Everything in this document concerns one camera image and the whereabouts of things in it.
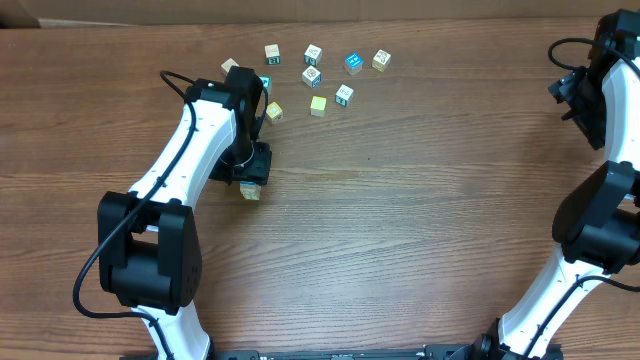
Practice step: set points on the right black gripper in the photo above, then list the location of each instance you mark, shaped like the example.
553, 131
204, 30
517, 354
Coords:
568, 88

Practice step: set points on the green 4 block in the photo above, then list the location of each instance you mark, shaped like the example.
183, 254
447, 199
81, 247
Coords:
267, 82

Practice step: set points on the wooden block blue D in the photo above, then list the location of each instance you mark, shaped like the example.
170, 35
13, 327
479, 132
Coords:
311, 76

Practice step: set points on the yellow top tilted block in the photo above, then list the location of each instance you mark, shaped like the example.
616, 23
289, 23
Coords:
274, 113

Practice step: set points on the wooden block green side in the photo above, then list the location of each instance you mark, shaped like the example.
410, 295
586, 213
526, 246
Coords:
344, 95

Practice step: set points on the wooden block green E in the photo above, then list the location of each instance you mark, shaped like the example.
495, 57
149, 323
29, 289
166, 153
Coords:
272, 54

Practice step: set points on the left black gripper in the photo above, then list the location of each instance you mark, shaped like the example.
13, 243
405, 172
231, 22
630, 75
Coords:
257, 169

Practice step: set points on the wooden block red side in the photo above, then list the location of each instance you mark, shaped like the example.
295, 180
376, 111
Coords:
228, 65

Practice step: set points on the wooden block teal side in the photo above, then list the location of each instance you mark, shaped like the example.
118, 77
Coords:
312, 55

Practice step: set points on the blue H block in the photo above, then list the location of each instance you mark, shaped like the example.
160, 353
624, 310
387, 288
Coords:
353, 63

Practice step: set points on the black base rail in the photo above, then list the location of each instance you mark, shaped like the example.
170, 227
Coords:
430, 352

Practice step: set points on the wooden block yellow side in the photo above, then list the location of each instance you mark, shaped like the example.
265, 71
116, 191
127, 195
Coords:
381, 60

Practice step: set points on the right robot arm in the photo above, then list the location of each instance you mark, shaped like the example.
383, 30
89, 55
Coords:
594, 238

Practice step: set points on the cardboard backdrop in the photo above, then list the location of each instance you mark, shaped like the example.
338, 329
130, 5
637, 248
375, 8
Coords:
36, 13

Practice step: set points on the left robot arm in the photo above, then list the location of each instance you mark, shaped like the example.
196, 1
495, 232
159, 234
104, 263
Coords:
148, 252

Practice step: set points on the plain wooden block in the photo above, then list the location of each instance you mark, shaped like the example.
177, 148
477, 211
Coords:
250, 189

